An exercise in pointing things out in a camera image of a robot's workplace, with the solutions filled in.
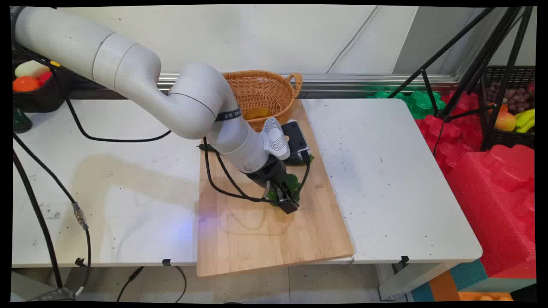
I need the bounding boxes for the black fruit basket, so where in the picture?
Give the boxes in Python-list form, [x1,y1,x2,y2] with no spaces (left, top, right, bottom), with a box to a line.
[12,64,69,113]

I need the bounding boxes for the dark green toy cucumber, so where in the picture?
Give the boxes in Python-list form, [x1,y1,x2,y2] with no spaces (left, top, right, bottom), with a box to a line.
[283,153,316,166]

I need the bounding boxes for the black camera cable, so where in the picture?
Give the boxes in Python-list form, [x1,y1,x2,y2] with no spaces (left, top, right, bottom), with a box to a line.
[198,136,311,204]

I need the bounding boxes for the white table leg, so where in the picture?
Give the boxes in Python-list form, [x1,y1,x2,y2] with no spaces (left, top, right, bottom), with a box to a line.
[376,260,456,301]

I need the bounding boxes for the teal orange foam mat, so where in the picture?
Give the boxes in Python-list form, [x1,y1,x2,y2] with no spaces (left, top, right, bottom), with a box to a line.
[410,258,536,302]

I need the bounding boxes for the thick black cable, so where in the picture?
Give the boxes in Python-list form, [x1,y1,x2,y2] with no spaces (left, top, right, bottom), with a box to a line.
[12,149,65,290]

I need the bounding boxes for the purple toy grapes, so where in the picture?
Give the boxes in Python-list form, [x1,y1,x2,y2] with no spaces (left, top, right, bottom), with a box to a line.
[485,82,532,114]

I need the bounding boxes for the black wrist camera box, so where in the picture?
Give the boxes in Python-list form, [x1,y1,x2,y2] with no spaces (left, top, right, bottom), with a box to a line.
[280,120,311,165]

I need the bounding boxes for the black wire crate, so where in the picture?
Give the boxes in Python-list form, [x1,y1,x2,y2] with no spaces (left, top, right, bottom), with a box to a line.
[479,65,536,151]

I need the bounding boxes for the black velcro strap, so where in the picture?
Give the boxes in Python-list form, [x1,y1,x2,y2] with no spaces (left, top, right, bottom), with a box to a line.
[214,109,243,122]

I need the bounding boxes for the pale yellow toy fruit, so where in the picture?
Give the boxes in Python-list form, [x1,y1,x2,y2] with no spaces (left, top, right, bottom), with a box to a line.
[15,60,51,78]

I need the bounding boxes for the yellow red toy mango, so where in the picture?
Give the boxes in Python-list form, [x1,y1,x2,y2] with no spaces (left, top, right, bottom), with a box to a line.
[494,112,518,132]

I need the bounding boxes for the wooden cutting board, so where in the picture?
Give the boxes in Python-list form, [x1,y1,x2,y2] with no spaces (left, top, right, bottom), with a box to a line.
[196,99,355,278]

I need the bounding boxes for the thin cable with metal connector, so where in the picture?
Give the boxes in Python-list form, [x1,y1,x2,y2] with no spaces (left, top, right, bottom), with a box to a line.
[12,132,92,296]

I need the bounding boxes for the black cable on table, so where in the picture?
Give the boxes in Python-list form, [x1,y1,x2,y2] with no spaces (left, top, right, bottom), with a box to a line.
[63,98,173,143]

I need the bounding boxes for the black tripod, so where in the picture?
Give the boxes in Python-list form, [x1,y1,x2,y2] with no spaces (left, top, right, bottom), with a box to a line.
[387,6,536,151]

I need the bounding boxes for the yellow green toy bananas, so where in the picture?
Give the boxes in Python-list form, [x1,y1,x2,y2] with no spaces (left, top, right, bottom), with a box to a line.
[514,108,536,133]

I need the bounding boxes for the large red foam mat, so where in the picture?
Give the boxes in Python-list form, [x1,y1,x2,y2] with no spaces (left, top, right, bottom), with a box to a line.
[444,144,537,279]

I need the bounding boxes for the aluminium wall rail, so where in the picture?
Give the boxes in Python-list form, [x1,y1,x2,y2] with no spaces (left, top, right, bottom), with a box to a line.
[156,72,459,94]

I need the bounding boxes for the grey metal base plate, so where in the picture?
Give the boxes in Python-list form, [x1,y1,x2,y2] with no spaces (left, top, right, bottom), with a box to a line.
[27,287,83,302]

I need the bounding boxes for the black cable under table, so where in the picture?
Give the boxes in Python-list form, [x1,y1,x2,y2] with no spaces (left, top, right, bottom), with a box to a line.
[116,266,188,302]

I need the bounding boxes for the woven wicker basket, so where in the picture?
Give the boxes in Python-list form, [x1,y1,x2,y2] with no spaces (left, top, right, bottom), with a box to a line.
[221,70,303,131]

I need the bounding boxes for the orange toy fruit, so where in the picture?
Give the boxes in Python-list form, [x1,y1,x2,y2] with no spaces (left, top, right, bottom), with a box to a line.
[12,76,42,92]

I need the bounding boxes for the green foam mat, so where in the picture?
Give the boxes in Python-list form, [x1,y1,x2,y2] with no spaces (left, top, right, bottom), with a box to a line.
[367,89,447,120]

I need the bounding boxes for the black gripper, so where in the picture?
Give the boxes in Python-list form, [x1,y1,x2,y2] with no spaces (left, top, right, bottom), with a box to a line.
[246,155,300,215]

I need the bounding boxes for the green toy vegetable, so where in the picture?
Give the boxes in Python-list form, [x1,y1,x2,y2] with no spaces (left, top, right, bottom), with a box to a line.
[267,173,301,207]

